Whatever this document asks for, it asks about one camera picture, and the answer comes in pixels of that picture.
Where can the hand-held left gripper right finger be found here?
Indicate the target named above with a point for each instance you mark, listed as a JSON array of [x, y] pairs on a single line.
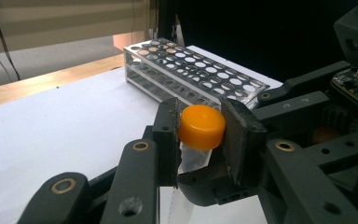
[[245, 146]]

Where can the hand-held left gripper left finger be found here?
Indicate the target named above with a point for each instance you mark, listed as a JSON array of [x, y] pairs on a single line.
[[166, 140]]

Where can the orange-capped clear tube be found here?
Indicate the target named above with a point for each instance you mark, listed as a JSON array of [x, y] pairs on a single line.
[[202, 127]]

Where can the clear plastic tube rack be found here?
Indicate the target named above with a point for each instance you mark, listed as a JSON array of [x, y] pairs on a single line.
[[183, 63]]

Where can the beige wooden furniture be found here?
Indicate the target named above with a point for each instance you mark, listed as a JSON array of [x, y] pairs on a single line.
[[59, 21]]

